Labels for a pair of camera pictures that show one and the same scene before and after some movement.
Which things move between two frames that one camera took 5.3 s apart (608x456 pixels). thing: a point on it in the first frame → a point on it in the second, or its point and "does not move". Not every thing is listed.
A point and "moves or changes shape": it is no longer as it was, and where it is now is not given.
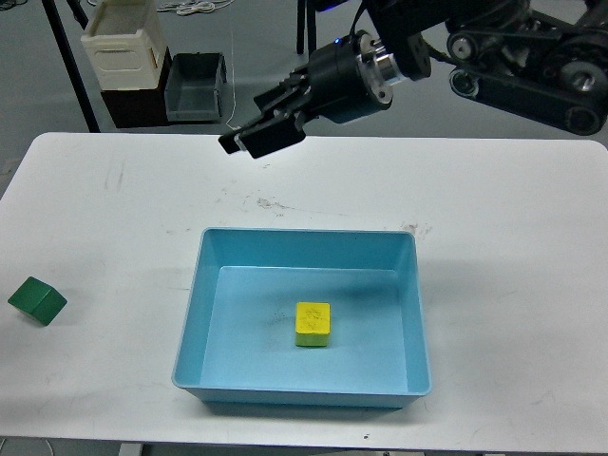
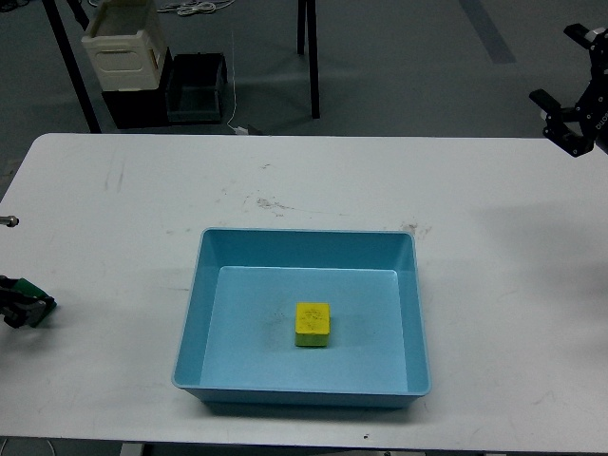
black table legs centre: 311,27 does not move
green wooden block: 38,299 moves or changes shape
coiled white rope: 194,7 does not move
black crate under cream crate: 140,107 does not move
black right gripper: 348,79 → 576,129
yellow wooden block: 313,323 does not move
